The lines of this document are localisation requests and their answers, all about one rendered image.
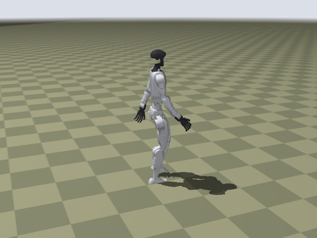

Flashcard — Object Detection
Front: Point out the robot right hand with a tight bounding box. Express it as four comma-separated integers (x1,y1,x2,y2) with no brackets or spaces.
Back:
175,116,191,131

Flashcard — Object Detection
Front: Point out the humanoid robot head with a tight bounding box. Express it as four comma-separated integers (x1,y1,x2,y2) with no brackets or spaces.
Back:
150,50,166,72

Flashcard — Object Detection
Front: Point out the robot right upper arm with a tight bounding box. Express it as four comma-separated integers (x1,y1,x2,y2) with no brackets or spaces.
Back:
155,74,170,102

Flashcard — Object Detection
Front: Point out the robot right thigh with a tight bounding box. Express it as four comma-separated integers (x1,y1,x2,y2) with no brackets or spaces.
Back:
152,115,169,156

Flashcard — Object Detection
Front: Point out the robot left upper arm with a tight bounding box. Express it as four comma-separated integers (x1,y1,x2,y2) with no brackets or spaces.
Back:
147,79,151,93

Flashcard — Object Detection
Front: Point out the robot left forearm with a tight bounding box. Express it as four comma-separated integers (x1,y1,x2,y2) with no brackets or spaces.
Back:
140,89,151,108

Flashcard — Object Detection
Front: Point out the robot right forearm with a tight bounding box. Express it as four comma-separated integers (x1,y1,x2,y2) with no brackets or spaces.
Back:
163,97,181,119

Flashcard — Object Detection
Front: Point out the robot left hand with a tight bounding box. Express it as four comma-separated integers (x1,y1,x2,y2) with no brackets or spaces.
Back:
134,105,146,122

